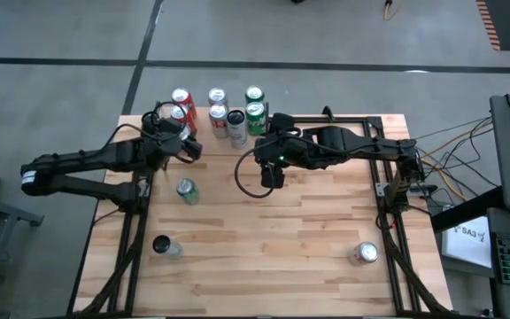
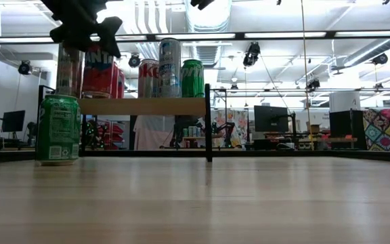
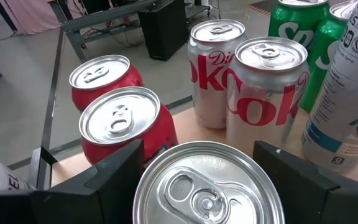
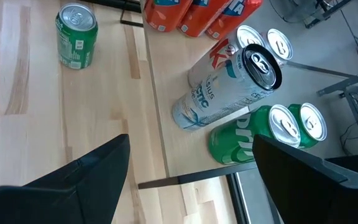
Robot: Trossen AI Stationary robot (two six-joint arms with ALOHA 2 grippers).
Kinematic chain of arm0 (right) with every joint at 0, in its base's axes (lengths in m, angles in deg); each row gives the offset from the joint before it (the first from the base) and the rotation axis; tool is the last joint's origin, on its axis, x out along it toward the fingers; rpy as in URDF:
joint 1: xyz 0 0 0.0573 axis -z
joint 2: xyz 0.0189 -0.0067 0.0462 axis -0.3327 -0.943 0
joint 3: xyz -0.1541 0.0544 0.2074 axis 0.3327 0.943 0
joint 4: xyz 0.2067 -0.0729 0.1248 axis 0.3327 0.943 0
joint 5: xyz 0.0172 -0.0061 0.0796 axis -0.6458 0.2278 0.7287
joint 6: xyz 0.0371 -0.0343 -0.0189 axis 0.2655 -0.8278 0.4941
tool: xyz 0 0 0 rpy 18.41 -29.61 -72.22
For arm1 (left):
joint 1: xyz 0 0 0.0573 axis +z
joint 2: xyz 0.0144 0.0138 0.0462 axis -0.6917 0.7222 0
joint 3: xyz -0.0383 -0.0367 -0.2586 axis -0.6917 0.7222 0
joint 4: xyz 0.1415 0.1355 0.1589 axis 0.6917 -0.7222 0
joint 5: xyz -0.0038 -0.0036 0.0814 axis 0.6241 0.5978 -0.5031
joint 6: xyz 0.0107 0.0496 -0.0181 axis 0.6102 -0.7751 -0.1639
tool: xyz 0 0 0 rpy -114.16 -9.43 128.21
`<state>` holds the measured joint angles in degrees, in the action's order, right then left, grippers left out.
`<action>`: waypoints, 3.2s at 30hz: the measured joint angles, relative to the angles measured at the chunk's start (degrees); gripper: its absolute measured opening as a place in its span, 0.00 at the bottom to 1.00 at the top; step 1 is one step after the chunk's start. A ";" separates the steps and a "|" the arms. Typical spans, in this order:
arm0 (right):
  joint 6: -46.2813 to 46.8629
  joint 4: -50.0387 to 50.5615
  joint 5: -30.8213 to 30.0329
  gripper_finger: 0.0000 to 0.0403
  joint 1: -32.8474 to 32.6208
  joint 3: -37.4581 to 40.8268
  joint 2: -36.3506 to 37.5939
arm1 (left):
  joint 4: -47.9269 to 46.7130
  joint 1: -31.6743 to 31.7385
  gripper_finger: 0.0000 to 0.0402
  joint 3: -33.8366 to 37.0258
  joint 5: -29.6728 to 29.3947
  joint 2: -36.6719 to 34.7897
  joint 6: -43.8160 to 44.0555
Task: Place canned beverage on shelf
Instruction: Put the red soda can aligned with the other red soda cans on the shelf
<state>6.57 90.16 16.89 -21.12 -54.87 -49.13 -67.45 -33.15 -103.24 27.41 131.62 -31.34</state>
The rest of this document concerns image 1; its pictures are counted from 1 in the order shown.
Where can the black side desk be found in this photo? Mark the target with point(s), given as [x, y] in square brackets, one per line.
[463, 208]

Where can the silver metal bracket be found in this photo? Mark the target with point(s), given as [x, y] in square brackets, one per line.
[381, 189]
[145, 189]

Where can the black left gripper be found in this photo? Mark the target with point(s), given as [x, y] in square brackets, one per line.
[159, 150]

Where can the green Sprite can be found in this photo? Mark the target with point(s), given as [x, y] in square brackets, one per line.
[255, 117]
[187, 191]
[254, 94]

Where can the white SA3 paper sheet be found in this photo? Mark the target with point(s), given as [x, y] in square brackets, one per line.
[467, 241]

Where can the black aluminium table frame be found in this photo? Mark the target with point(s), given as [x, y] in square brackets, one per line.
[317, 119]

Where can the black power brick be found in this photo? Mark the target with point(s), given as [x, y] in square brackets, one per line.
[423, 189]

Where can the wooden shelf black metal frame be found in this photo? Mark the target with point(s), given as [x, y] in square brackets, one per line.
[219, 148]

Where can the white Celsius Arctic Vibe can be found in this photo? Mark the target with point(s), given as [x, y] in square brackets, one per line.
[166, 248]
[236, 126]

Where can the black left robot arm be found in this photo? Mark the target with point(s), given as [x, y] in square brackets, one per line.
[82, 157]

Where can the silver Diet Coke can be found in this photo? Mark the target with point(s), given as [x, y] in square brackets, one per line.
[217, 95]
[218, 119]
[365, 253]

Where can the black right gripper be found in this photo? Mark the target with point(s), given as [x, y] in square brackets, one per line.
[286, 150]

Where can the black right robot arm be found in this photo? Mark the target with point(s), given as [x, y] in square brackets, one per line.
[361, 144]

